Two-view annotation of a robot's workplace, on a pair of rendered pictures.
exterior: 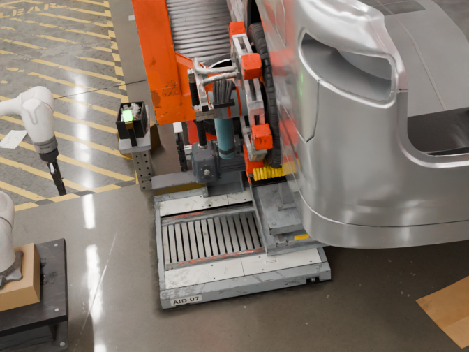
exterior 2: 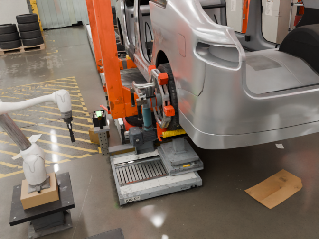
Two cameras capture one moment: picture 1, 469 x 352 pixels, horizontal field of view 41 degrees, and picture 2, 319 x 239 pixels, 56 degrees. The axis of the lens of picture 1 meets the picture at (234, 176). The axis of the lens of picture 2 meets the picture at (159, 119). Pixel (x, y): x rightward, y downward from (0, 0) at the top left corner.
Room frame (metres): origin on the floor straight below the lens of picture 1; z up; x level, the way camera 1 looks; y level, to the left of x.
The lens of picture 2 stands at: (-0.25, 0.34, 1.95)
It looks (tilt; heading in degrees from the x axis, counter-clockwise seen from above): 26 degrees down; 351
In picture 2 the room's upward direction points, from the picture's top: 5 degrees counter-clockwise
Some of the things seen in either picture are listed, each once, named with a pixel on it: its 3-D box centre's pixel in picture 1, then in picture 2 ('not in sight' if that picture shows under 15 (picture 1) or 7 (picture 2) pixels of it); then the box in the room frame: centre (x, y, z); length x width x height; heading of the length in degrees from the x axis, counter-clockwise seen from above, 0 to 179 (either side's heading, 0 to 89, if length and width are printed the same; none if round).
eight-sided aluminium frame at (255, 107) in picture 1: (248, 99); (159, 98); (2.44, -0.10, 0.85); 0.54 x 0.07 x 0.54; 4
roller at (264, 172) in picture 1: (278, 170); (174, 132); (2.33, -0.21, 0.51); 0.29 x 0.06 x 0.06; 94
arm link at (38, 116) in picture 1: (37, 117); (63, 100); (2.09, 0.73, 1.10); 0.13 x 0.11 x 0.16; 7
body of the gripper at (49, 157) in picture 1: (50, 157); (68, 121); (2.08, 0.72, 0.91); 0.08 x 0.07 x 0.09; 10
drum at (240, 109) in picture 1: (232, 102); (152, 99); (2.44, -0.03, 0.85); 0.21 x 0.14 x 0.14; 94
